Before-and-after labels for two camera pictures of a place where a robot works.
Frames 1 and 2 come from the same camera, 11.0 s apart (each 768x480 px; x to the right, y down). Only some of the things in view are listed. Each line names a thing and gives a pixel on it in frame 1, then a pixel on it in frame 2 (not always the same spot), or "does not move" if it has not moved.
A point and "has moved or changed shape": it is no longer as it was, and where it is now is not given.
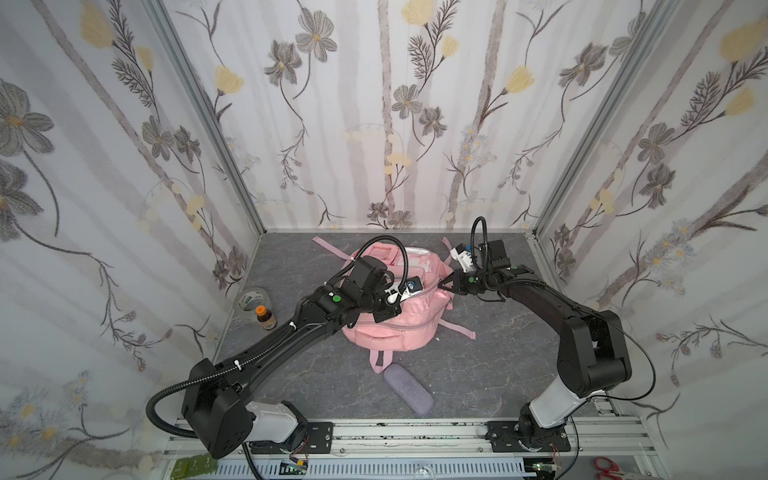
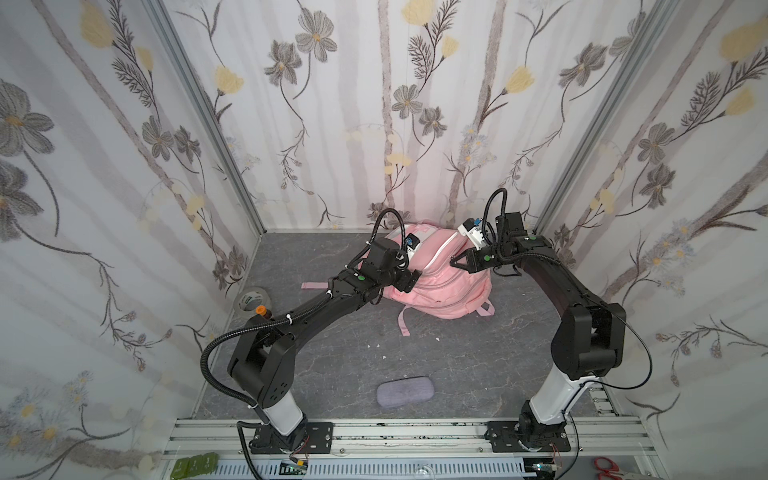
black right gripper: [458, 279] → [477, 258]
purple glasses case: [420, 400] has moved or changed shape
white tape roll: [249, 299] does not move
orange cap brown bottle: [265, 316] does not move
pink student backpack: [420, 321] has moved or changed shape
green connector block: [202, 464] does not move
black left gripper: [387, 303] → [405, 279]
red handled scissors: [610, 468] does not move
